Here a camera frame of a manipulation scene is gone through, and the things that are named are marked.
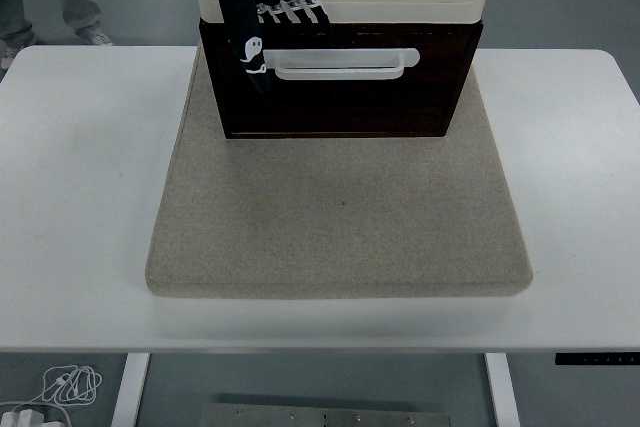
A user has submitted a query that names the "white coiled cable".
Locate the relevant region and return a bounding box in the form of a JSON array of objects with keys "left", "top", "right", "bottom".
[{"left": 0, "top": 364, "right": 104, "bottom": 427}]

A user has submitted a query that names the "black table control panel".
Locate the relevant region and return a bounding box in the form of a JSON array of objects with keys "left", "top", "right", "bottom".
[{"left": 553, "top": 352, "right": 640, "bottom": 367}]

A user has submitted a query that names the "white and black hand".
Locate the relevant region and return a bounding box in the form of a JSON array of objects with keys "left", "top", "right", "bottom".
[{"left": 172, "top": 0, "right": 334, "bottom": 96}]

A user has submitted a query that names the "dark brown wooden drawer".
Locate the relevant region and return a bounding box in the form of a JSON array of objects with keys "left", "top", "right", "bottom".
[{"left": 209, "top": 29, "right": 474, "bottom": 84}]

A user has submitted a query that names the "beige fabric mat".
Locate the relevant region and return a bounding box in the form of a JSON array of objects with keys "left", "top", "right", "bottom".
[{"left": 144, "top": 46, "right": 534, "bottom": 301}]

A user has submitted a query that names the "white table leg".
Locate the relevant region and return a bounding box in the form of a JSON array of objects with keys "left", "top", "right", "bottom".
[
  {"left": 483, "top": 352, "right": 521, "bottom": 427},
  {"left": 110, "top": 352, "right": 151, "bottom": 427}
]

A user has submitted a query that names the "dark brown wooden drawer housing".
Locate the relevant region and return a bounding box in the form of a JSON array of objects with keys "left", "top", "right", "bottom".
[{"left": 198, "top": 19, "right": 484, "bottom": 140}]

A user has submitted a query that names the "white drawer handle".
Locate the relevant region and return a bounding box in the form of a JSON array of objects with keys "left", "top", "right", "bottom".
[{"left": 259, "top": 48, "right": 420, "bottom": 82}]

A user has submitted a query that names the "white power adapter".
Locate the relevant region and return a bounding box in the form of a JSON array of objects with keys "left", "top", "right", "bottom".
[{"left": 2, "top": 409, "right": 47, "bottom": 427}]

